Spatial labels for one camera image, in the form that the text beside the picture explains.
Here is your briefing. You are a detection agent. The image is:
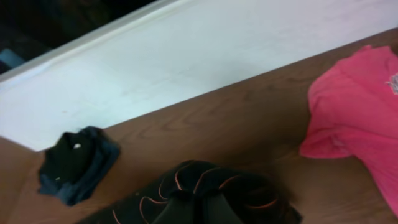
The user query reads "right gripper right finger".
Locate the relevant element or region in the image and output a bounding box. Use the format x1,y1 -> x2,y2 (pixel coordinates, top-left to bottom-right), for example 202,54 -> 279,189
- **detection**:
202,193 -> 243,224

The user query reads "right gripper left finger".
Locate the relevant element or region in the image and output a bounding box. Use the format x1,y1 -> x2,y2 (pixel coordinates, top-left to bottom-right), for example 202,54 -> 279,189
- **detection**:
152,194 -> 195,224

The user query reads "black patterned jersey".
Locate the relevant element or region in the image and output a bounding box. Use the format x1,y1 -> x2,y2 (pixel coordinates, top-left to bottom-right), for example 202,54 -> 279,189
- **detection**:
79,161 -> 302,224

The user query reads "folded dark blue garment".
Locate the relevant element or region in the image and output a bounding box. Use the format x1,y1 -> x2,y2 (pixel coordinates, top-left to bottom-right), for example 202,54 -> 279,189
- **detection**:
38,126 -> 120,206

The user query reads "folded black shirt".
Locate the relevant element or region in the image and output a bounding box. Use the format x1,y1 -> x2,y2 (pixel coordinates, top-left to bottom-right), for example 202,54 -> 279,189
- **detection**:
39,133 -> 95,184

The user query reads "red t-shirt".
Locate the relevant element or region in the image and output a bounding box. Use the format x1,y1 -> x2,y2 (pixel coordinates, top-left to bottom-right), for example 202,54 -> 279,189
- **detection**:
300,45 -> 397,213

